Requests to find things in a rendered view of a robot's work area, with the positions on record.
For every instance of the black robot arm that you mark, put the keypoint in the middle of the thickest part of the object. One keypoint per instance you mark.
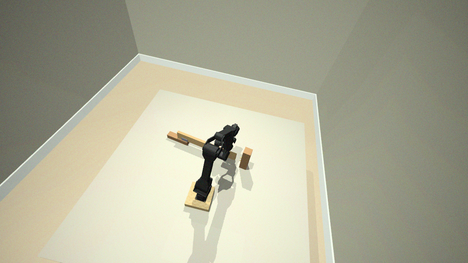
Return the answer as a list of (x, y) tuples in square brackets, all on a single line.
[(210, 153)]

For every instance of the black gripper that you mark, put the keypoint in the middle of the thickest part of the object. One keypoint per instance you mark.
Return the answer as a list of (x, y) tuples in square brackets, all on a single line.
[(225, 152)]

